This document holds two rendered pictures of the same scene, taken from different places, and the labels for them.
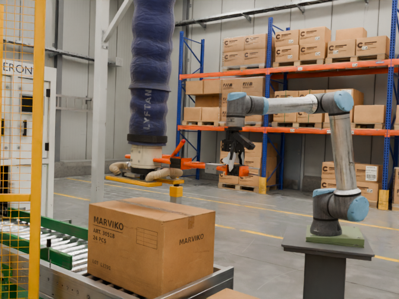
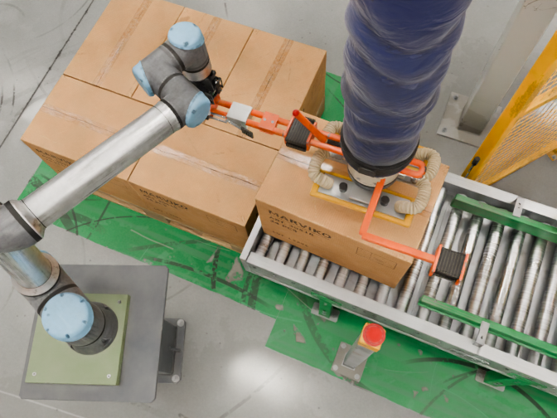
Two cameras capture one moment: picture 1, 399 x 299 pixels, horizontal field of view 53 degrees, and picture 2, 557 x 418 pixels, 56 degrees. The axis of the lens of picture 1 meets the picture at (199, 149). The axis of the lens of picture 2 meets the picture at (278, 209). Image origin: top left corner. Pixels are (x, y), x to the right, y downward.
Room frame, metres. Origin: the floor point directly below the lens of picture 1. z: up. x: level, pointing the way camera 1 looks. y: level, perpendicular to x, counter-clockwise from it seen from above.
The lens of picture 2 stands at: (2.91, -0.10, 2.68)
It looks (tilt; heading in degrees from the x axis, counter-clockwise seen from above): 69 degrees down; 174
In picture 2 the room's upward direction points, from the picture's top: 9 degrees counter-clockwise
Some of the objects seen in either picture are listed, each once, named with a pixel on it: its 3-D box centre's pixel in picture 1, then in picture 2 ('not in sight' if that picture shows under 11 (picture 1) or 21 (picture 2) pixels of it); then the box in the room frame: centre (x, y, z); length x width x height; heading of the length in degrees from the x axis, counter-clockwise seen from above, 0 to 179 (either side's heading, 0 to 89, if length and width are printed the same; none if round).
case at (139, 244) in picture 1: (149, 242); (348, 201); (2.22, 0.26, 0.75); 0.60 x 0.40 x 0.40; 51
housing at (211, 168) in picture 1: (214, 168); (239, 114); (1.99, -0.08, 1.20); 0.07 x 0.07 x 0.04; 54
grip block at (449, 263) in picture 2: not in sight; (448, 264); (2.65, 0.39, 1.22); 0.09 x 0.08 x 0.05; 144
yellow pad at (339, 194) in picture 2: (156, 175); (363, 195); (2.34, 0.24, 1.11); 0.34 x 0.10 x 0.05; 54
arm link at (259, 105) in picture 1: (254, 105); (159, 72); (1.99, -0.26, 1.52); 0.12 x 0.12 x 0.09; 29
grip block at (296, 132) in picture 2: (180, 162); (300, 133); (2.11, 0.10, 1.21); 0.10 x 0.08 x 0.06; 144
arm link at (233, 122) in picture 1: (234, 123); (196, 64); (1.92, -0.17, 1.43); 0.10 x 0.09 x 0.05; 143
